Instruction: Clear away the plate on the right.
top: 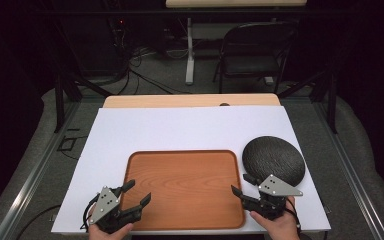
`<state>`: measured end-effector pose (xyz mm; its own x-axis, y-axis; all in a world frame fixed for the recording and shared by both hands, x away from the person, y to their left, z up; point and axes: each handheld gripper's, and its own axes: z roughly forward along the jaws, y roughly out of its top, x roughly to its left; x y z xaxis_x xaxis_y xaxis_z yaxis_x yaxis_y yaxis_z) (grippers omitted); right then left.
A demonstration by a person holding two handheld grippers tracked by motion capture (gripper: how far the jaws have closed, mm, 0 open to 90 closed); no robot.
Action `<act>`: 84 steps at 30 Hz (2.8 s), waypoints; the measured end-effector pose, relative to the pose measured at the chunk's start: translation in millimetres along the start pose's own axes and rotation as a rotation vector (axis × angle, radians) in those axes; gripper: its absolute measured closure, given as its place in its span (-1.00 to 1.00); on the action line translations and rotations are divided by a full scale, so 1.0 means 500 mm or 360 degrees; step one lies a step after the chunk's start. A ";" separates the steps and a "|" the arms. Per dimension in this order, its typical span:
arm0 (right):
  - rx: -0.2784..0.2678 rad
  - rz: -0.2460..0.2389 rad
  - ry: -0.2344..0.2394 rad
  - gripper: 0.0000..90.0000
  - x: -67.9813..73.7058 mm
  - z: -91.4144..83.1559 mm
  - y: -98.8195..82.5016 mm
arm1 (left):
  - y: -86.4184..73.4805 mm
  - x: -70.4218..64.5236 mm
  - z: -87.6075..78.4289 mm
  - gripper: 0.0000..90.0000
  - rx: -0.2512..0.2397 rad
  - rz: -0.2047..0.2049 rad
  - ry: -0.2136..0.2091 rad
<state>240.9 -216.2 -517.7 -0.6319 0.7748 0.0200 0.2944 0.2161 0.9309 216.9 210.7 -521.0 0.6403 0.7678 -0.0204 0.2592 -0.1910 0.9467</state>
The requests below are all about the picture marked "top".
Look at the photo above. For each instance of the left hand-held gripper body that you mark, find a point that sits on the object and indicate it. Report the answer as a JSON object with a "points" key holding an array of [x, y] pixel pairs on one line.
{"points": [[104, 203]]}

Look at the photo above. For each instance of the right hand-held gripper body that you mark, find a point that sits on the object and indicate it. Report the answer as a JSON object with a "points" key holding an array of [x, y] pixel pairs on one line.
{"points": [[277, 188]]}

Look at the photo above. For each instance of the person's left hand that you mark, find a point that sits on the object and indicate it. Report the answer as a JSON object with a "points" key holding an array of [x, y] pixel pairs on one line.
{"points": [[104, 235]]}

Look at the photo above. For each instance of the person's right hand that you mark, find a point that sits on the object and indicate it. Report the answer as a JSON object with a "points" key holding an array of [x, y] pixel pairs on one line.
{"points": [[280, 228]]}

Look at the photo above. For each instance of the dark round textured plate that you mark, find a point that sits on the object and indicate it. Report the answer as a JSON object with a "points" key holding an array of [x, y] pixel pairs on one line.
{"points": [[273, 156]]}

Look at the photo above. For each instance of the brown wooden tray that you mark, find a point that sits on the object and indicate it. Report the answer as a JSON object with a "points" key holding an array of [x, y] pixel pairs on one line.
{"points": [[183, 188]]}

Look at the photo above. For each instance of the white table cover sheet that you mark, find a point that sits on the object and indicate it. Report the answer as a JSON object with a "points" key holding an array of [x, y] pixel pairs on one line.
{"points": [[166, 130]]}

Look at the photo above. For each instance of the black tape square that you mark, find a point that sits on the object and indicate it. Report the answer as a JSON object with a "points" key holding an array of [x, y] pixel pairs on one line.
{"points": [[67, 144]]}

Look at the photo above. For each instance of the light wooden table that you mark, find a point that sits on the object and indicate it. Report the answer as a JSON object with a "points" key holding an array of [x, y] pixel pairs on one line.
{"points": [[180, 100]]}

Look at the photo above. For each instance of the black metal stand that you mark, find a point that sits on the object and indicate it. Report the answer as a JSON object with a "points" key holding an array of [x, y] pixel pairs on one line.
{"points": [[59, 103], [330, 100]]}

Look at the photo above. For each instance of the black folding chair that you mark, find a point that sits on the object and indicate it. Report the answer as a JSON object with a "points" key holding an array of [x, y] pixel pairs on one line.
{"points": [[253, 50]]}

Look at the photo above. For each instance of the white desk leg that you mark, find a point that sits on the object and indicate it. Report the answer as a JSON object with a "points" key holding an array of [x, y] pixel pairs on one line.
{"points": [[189, 56]]}

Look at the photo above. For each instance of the grey metal floor rail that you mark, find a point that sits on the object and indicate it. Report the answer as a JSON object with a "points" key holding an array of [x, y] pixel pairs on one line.
{"points": [[33, 173], [345, 166]]}

